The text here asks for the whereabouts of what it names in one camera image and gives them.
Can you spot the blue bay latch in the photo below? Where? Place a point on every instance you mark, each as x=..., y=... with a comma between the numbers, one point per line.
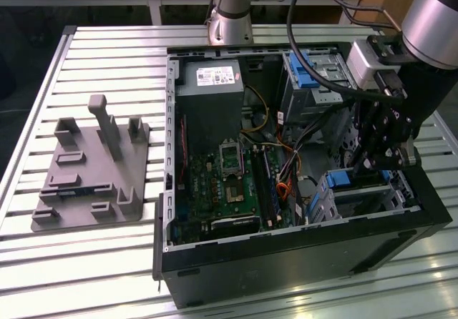
x=315, y=202

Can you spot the grey parts rack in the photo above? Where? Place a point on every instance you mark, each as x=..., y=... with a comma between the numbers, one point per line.
x=89, y=176

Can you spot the green RAM stick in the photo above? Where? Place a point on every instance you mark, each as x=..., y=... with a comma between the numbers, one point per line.
x=77, y=192

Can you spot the black PC case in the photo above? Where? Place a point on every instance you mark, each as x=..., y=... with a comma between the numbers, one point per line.
x=286, y=261

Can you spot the hard disk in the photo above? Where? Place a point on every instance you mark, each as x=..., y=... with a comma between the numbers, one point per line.
x=340, y=179

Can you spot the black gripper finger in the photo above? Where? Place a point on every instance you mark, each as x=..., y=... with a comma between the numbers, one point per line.
x=372, y=126
x=388, y=158

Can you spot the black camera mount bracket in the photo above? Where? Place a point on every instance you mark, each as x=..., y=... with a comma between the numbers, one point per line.
x=388, y=49

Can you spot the grey power supply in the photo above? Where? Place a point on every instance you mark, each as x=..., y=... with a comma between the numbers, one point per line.
x=211, y=118

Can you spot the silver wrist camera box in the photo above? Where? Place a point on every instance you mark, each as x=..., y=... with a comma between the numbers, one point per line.
x=363, y=61

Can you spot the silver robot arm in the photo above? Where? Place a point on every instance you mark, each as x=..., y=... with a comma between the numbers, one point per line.
x=433, y=18

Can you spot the black RAM slot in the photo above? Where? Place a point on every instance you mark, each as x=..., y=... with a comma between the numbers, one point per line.
x=275, y=186
x=259, y=186
x=270, y=186
x=264, y=186

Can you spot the metal disk bay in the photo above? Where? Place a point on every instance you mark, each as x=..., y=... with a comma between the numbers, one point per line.
x=358, y=192

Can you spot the green motherboard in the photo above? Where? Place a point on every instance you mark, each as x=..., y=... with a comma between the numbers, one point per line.
x=200, y=190

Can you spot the blue disk carrier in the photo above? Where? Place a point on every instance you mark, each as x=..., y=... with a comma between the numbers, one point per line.
x=298, y=77

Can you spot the black graphics card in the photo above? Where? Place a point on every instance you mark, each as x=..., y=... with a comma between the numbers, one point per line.
x=234, y=224

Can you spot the CPU socket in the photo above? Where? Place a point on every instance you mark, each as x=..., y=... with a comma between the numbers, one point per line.
x=236, y=190

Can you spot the metal disk cage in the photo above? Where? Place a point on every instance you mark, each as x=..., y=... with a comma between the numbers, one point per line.
x=304, y=101

